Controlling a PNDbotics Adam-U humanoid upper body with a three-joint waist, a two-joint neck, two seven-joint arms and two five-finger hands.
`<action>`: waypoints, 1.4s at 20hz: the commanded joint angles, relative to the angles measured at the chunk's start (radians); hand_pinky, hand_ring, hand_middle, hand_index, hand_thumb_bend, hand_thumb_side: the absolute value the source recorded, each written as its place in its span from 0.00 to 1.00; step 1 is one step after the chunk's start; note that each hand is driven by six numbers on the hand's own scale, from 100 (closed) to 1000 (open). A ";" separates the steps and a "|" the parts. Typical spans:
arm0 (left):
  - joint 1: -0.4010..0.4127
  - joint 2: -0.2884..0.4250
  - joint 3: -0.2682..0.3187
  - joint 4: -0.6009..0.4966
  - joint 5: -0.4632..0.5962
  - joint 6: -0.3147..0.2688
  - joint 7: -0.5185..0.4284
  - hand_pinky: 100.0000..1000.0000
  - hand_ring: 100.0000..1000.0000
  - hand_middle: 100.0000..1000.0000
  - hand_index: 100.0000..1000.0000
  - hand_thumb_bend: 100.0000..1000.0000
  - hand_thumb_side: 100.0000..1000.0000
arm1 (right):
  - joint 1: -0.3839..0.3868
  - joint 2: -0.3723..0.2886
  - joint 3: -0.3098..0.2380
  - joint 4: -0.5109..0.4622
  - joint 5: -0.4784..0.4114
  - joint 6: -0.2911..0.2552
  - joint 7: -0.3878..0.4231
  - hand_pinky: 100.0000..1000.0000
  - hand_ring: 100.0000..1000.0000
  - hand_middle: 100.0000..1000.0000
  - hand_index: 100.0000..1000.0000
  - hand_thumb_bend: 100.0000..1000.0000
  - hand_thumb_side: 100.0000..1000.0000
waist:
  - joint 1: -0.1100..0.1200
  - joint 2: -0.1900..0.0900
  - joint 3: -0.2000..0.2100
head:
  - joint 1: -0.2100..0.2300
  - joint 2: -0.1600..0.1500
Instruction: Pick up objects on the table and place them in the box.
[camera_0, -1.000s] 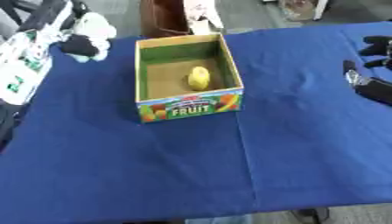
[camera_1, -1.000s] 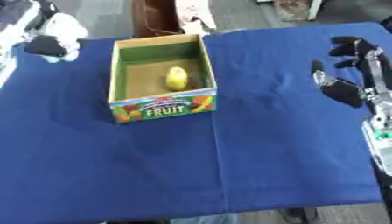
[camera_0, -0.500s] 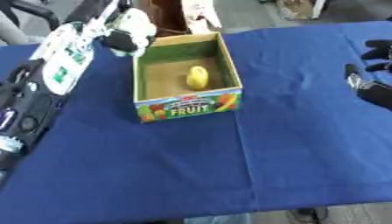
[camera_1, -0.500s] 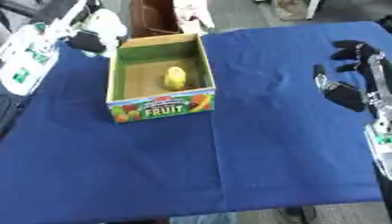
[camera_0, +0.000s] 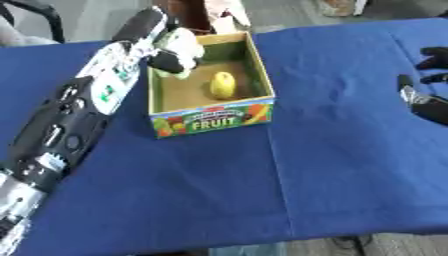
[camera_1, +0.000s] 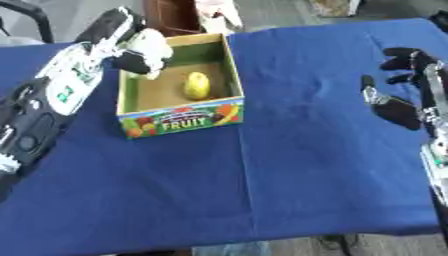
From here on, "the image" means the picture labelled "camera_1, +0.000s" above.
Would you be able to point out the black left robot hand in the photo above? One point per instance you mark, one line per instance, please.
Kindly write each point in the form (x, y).
(108, 24)

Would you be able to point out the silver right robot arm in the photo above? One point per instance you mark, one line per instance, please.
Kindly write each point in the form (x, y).
(436, 133)

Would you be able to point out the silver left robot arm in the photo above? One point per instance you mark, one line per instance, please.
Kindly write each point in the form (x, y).
(35, 110)

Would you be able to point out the cardboard box with green inside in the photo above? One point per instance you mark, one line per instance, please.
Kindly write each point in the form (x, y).
(175, 100)

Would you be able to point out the brown wooden cabinet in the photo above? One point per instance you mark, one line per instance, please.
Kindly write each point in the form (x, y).
(172, 16)

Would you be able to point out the black chair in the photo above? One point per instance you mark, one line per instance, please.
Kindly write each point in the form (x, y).
(32, 16)

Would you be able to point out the yellow toy lemon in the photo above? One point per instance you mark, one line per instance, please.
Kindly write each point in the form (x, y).
(197, 86)

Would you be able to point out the white cloth object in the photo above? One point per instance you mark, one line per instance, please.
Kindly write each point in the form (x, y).
(219, 15)

